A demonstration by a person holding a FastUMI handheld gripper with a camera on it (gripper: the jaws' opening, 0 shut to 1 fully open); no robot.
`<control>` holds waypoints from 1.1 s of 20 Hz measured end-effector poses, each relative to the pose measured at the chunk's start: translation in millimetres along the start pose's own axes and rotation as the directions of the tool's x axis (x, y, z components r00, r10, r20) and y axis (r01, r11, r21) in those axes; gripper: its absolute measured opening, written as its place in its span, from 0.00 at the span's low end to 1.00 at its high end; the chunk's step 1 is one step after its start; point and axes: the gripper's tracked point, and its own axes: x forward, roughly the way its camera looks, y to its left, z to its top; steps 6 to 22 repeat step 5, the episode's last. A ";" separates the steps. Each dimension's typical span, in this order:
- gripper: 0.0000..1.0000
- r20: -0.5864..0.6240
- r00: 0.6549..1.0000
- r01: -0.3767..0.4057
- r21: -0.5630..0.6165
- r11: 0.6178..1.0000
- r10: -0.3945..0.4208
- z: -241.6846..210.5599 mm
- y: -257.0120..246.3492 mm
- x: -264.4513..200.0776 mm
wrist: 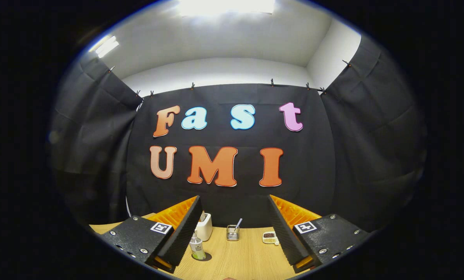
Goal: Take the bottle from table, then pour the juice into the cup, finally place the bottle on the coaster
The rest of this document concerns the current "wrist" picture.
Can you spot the clear juice bottle green label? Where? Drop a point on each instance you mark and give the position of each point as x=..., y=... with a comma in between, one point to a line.
x=197, y=247

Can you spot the thin stick in holder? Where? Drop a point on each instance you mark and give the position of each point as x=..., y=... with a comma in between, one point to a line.
x=238, y=222

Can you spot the small white dish of beans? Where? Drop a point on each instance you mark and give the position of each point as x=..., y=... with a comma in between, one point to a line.
x=269, y=237

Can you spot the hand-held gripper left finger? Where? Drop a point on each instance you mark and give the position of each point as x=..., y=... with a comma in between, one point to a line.
x=185, y=233

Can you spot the cream plastic dispenser box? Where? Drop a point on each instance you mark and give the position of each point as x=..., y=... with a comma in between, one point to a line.
x=206, y=230

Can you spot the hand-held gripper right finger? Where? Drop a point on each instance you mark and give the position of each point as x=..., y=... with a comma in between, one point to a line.
x=284, y=233

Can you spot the ceiling light tube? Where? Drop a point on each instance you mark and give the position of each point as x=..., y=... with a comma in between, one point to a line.
x=105, y=46

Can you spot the wooden table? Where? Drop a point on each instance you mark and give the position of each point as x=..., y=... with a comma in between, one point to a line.
x=247, y=256

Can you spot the dark brown round coaster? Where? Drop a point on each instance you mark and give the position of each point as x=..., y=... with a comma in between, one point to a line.
x=208, y=256

